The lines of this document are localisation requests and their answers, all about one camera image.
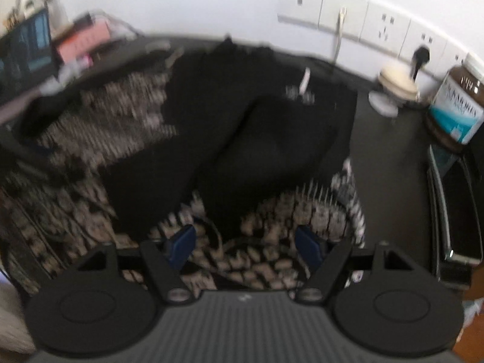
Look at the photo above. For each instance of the white desk grommet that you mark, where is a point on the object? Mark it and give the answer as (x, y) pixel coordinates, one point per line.
(382, 104)

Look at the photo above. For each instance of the black white patterned sweater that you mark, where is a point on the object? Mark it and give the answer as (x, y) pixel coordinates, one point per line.
(227, 121)

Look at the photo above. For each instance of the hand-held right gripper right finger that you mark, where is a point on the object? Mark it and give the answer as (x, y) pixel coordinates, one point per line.
(308, 245)

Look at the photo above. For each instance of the black power plug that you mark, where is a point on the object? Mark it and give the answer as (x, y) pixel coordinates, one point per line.
(421, 56)

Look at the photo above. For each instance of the dark slim device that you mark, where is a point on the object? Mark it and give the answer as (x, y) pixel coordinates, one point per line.
(452, 274)

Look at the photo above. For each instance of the white wall socket panel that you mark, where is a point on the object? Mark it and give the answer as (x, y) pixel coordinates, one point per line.
(385, 26)

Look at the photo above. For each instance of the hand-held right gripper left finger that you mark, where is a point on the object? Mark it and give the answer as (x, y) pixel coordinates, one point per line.
(183, 245)

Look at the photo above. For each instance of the brown supplement bottle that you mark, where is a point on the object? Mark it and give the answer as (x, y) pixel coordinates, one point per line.
(453, 109)

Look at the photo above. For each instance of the pile of desk clutter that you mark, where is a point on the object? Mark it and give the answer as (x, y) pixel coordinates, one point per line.
(26, 3)

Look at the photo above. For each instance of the pink box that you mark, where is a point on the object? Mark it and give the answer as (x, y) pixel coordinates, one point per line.
(83, 43)

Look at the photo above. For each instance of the black laptop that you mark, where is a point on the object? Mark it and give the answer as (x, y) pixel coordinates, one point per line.
(30, 45)

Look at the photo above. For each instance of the cream round container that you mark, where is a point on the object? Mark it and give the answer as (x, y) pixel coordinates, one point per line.
(397, 79)

